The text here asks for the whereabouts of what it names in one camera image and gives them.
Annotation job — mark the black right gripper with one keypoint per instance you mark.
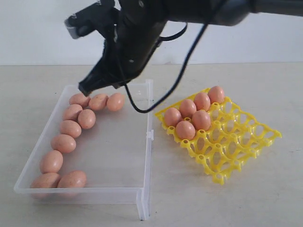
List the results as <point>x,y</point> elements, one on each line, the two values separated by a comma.
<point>122,60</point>

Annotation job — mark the brown egg second row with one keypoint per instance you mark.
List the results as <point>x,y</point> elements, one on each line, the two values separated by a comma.
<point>72,112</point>
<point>201,120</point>
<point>86,119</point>

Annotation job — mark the brown egg third row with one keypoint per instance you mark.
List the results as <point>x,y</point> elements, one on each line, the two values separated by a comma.
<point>70,128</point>

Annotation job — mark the brown egg fourth row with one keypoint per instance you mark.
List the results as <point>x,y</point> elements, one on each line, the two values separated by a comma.
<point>63,143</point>
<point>216,94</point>

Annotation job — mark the brown egg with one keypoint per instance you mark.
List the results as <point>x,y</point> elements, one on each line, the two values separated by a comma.
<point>79,99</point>
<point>187,108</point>
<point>172,117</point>
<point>115,102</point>
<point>98,102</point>
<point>47,180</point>
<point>73,179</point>

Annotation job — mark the brown egg fifth row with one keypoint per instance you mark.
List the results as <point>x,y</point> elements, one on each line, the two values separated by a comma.
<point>202,101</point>
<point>185,130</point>
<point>51,162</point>

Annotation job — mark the clear plastic tray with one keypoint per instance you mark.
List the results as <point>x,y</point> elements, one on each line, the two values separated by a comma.
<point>115,155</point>

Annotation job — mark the yellow plastic egg tray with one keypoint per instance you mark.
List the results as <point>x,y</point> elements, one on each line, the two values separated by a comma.
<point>234,137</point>

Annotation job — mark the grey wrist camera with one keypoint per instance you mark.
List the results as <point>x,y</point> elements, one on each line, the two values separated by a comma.
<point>95,17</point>

